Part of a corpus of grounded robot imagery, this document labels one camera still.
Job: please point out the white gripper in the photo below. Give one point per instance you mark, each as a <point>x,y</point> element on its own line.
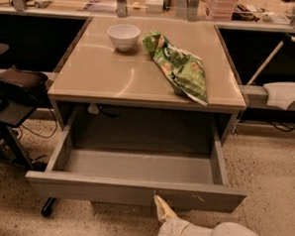
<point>169,230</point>

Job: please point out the black cabinet leg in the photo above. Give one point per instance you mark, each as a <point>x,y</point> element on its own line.
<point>47,208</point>

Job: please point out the black bag on stand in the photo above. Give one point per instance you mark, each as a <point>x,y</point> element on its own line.
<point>24,87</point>

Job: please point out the pink stacked bins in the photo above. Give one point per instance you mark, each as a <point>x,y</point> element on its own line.
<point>220,9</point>

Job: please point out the grey cabinet with beige top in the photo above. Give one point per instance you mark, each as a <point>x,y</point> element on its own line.
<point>96,73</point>

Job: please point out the white tag under tabletop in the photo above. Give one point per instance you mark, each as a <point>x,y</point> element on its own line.
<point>93,108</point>

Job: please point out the white curved base cover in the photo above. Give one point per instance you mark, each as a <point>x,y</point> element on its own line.
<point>280,94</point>

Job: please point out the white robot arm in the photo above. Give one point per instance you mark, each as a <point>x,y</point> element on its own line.
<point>229,229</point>

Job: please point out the green chip bag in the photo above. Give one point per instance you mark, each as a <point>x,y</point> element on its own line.
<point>184,71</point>

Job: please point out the grey top drawer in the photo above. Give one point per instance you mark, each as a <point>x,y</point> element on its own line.
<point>130,155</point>

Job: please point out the white stick with black tip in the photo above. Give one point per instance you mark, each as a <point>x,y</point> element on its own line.
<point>286,39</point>

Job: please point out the black side stand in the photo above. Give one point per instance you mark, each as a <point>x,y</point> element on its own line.
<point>12,115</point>

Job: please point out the white ceramic bowl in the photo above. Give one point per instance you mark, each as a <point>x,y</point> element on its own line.
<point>124,37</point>

